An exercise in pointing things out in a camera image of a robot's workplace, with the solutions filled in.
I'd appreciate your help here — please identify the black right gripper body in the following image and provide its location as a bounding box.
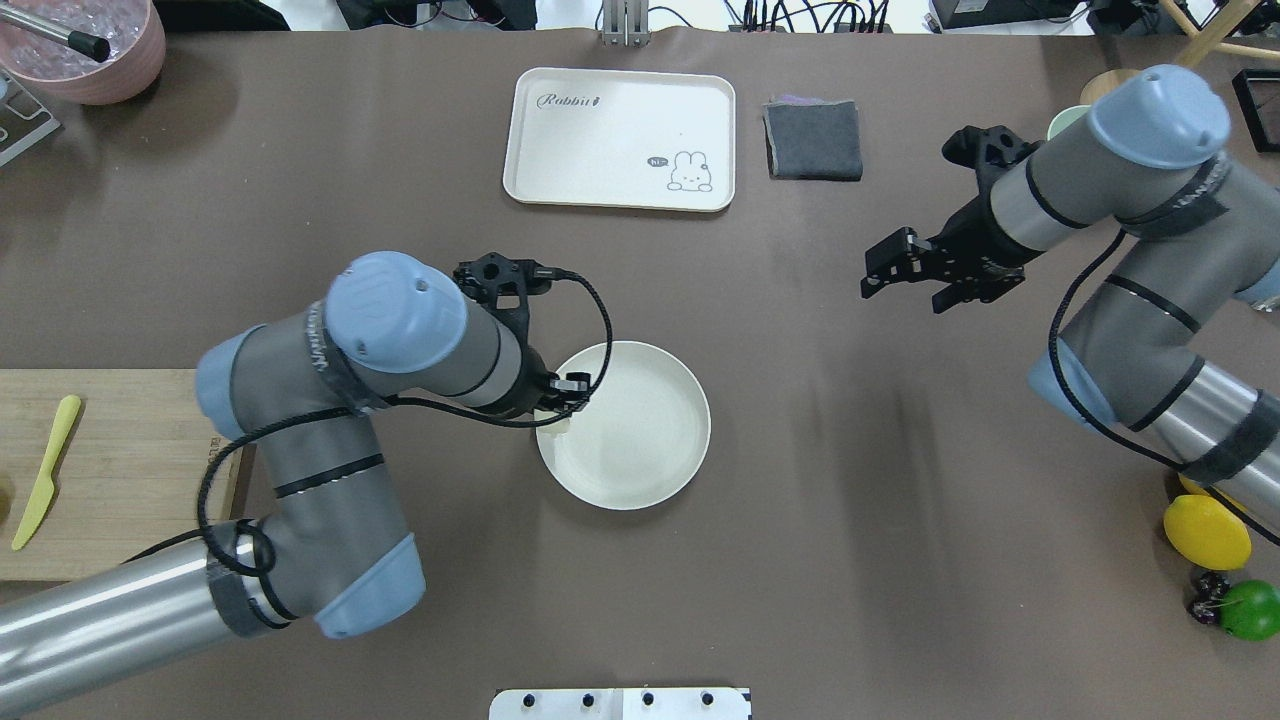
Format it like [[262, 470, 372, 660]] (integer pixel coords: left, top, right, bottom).
[[929, 196, 1030, 283]]

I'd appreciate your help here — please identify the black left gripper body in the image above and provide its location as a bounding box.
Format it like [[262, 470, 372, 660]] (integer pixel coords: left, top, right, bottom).
[[506, 345, 564, 419]]

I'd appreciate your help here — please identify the cream round plate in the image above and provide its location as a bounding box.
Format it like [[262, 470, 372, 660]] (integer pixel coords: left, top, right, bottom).
[[535, 340, 710, 511]]

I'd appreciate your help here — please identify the white bun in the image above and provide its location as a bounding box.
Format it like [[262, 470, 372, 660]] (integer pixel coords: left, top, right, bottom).
[[534, 410, 572, 436]]

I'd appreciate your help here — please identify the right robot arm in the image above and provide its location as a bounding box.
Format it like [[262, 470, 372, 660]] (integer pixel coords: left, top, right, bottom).
[[860, 64, 1279, 542]]

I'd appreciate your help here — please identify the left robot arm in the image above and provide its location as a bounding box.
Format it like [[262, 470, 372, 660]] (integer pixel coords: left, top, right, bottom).
[[3, 251, 603, 719]]

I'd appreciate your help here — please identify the cream rabbit tray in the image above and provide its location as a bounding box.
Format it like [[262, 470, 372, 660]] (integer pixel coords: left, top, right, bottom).
[[502, 67, 737, 213]]

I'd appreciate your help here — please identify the black tray corner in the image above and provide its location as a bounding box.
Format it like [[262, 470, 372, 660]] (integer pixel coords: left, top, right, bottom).
[[1231, 69, 1279, 152]]

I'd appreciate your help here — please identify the grey folded cloth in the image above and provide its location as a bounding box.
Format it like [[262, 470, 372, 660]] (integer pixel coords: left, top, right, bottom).
[[763, 96, 864, 182]]

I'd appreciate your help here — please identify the mint green bowl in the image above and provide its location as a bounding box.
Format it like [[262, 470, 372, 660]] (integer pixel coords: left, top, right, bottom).
[[1044, 104, 1091, 141]]

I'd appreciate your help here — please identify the yellow lemon upper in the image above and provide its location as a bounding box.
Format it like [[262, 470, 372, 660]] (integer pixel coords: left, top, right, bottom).
[[1178, 474, 1210, 497]]

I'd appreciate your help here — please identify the yellow lemon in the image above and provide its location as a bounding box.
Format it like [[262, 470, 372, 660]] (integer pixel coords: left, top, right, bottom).
[[1162, 495, 1253, 571], [1178, 474, 1210, 497]]

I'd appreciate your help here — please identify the yellow lemon lower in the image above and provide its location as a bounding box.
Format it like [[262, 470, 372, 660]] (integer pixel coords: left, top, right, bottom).
[[1162, 495, 1253, 571]]

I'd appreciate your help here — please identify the wooden cup stand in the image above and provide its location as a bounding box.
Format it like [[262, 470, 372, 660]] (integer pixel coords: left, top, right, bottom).
[[1076, 1, 1277, 105]]

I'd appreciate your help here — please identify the dark grape cluster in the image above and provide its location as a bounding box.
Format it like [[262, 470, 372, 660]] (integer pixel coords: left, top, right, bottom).
[[1187, 570, 1231, 626]]

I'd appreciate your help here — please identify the wooden cutting board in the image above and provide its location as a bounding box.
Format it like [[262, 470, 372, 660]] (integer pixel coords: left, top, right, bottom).
[[1, 369, 225, 582]]

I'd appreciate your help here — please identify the green lime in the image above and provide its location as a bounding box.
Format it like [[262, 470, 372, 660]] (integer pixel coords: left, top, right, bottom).
[[1220, 580, 1279, 642]]

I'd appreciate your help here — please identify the yellow plastic knife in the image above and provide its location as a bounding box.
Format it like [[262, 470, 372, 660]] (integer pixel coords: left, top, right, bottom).
[[10, 395, 83, 552]]

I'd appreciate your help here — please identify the pink ice bucket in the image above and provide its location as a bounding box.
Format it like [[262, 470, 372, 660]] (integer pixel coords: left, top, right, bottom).
[[1, 1, 166, 105]]

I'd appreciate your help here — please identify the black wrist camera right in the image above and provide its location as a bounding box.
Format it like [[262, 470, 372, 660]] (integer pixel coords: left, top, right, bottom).
[[941, 126, 1043, 193]]

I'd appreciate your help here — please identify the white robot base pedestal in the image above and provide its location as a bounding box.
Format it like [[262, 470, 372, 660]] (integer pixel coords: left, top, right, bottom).
[[488, 685, 753, 719]]

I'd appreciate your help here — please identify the ice tongs handle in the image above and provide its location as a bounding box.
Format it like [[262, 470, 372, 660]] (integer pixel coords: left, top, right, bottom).
[[1, 1, 111, 63]]

